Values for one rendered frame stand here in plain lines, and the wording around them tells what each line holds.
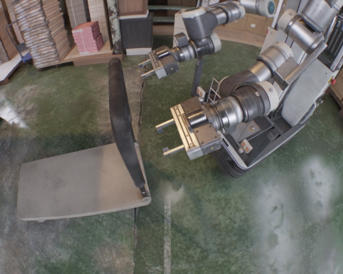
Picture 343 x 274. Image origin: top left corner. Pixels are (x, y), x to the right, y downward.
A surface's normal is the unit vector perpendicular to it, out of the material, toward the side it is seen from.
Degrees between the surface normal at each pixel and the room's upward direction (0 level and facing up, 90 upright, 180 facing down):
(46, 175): 0
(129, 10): 90
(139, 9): 90
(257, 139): 0
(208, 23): 76
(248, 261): 0
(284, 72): 40
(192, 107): 20
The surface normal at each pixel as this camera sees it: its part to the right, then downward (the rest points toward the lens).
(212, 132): -0.29, -0.46
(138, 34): 0.03, 0.83
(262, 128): 0.04, -0.56
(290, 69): -0.37, -0.02
